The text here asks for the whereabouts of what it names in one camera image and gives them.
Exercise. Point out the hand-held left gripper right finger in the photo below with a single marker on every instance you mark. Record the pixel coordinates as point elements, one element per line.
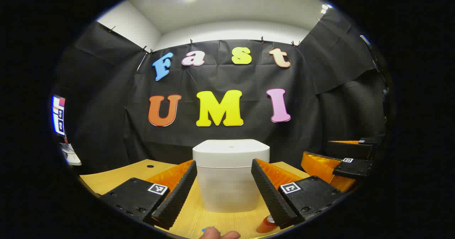
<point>270,193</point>

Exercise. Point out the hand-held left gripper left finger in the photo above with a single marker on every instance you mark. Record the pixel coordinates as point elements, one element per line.
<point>177,196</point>

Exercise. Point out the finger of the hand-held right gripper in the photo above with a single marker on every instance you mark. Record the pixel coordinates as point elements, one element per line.
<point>352,168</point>
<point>350,151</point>

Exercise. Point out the red pop can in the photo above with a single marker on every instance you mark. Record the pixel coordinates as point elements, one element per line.
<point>265,226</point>

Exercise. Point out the white desktop garbage bin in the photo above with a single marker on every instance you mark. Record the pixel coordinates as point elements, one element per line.
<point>231,175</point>

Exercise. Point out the blue paper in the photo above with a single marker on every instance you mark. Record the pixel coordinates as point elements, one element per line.
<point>206,228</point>

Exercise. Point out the white device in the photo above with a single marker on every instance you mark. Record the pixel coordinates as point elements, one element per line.
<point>71,155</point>

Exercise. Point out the thin white strip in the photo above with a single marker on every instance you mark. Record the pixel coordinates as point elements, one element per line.
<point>142,61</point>

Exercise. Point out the computer screen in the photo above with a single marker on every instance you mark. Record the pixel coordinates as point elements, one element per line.
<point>59,114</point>

